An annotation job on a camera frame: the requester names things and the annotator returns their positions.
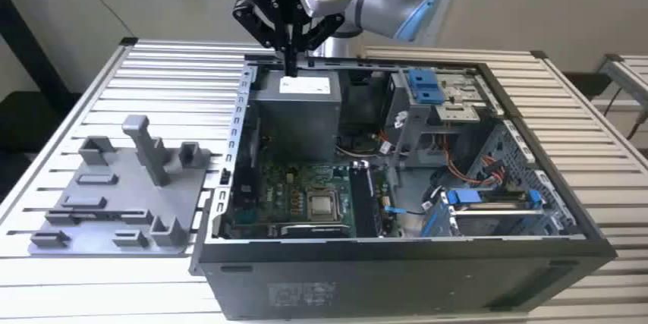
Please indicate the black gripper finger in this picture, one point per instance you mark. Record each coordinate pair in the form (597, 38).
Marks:
(324, 32)
(253, 20)

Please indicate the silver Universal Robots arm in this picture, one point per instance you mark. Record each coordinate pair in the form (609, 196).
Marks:
(384, 1)

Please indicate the blue plastic drive latch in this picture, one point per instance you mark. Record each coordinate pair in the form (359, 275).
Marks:
(424, 87)

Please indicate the black table corner cap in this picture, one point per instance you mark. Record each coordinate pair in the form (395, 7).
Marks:
(128, 40)
(540, 54)

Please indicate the grey power supply unit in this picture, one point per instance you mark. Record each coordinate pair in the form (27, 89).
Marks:
(293, 126)

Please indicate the grey metal drive cage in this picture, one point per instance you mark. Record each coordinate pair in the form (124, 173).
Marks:
(420, 119)

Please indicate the green Dell motherboard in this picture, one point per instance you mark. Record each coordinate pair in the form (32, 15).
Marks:
(276, 183)

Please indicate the silver CPU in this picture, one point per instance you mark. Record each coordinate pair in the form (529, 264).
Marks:
(323, 208)

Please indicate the hard disk in blue carrier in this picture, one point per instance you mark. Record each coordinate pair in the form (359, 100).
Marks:
(463, 197)

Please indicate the grey plastic parts rack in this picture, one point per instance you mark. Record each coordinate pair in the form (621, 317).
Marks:
(116, 187)

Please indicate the black GeForce graphics card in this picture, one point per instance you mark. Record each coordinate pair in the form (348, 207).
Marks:
(313, 231)

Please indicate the metal disk bay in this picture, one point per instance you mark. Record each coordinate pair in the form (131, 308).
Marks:
(485, 212)

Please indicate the black open PC case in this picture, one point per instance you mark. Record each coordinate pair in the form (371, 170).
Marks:
(355, 282)

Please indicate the aluminium frame side table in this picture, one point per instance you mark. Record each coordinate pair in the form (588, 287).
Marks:
(620, 70)

